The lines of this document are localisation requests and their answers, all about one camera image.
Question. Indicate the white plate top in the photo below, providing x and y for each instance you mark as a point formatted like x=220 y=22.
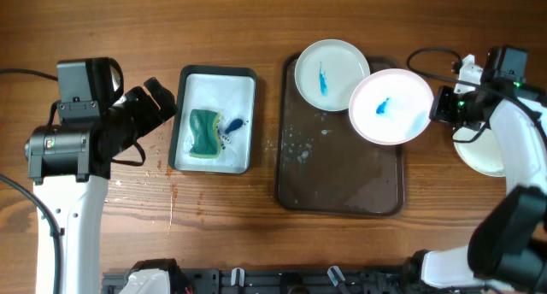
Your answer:
x=327 y=73

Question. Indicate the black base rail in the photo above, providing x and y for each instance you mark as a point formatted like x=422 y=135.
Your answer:
x=165 y=276

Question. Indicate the white plate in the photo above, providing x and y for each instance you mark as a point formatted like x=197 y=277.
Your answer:
x=483 y=155
x=391 y=107
x=327 y=73

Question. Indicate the dark rectangular sponge tray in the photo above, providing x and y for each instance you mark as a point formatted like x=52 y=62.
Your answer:
x=228 y=91

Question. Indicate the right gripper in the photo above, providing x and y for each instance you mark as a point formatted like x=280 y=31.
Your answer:
x=439 y=112

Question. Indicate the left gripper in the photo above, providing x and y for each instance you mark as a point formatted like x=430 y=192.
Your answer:
x=151 y=114

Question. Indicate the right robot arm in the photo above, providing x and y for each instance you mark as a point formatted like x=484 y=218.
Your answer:
x=502 y=254

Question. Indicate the green and yellow sponge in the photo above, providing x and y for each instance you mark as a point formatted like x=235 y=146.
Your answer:
x=204 y=129

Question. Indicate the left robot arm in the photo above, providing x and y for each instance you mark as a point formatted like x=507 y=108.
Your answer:
x=70 y=163

